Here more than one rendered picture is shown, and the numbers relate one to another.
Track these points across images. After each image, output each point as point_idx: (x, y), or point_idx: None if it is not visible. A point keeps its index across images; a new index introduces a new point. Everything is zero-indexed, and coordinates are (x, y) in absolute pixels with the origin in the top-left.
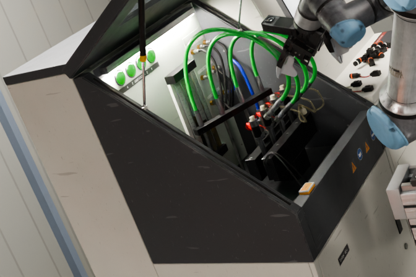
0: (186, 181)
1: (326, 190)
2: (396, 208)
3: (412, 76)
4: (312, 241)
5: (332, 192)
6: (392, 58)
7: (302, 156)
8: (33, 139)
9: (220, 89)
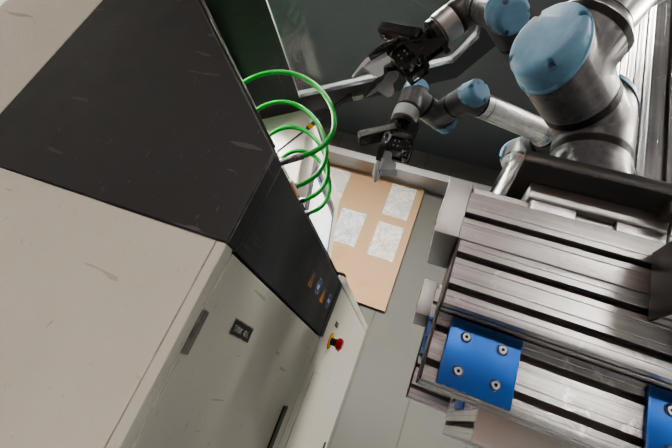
0: (157, 62)
1: (296, 228)
2: (450, 212)
3: None
4: (251, 222)
5: (294, 245)
6: None
7: None
8: None
9: None
